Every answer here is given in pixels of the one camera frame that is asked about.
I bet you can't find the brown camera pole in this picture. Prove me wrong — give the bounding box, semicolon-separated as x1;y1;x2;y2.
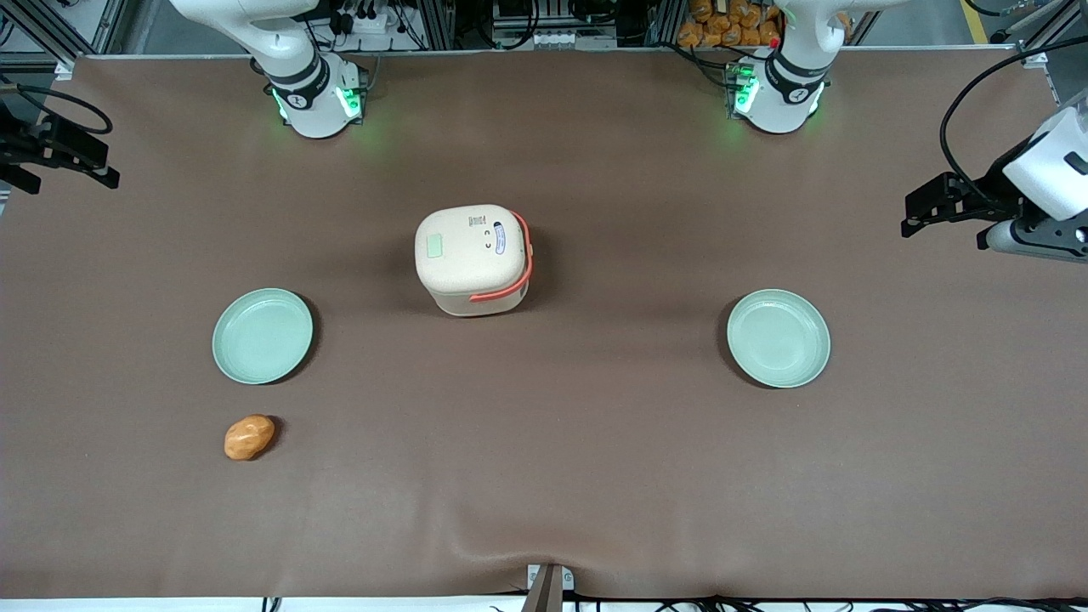
520;565;565;612

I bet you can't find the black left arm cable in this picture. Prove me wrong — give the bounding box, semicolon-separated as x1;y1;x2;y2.
938;36;1088;201

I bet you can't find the white power strip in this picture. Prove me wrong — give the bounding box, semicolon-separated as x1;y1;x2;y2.
334;5;402;37

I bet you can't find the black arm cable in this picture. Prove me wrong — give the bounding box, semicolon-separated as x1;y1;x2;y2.
0;81;114;137
938;36;1088;201

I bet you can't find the metal mounting bracket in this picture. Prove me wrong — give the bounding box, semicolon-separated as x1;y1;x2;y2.
526;563;576;592

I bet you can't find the white terminal strip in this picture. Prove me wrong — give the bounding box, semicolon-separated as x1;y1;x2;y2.
491;27;619;50

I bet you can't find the orange-brown bread roll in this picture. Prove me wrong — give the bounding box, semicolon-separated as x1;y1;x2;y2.
224;414;277;462

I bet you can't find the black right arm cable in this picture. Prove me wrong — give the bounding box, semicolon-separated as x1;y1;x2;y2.
0;81;114;137

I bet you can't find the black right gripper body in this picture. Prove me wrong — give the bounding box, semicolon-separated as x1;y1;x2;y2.
0;100;62;173

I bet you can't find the orange rice cooker handle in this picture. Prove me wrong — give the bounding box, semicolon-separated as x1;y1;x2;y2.
469;210;536;304

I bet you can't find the green plate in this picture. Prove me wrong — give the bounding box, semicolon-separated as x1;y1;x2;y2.
212;288;315;386
726;289;832;390

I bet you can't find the beige rice cooker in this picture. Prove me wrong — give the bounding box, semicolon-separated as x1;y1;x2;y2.
414;203;535;319

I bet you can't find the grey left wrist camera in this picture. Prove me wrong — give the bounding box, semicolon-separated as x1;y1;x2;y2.
976;218;1088;263

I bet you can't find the aluminium frame strut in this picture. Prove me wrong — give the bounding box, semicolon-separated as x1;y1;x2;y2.
0;0;130;74

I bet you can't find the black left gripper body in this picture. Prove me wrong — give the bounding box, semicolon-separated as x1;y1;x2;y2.
950;151;1034;226

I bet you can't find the bag of orange bread rolls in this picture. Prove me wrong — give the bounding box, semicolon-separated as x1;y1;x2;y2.
677;0;785;49

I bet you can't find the brown table mat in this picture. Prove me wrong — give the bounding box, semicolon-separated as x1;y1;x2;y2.
0;51;1088;601

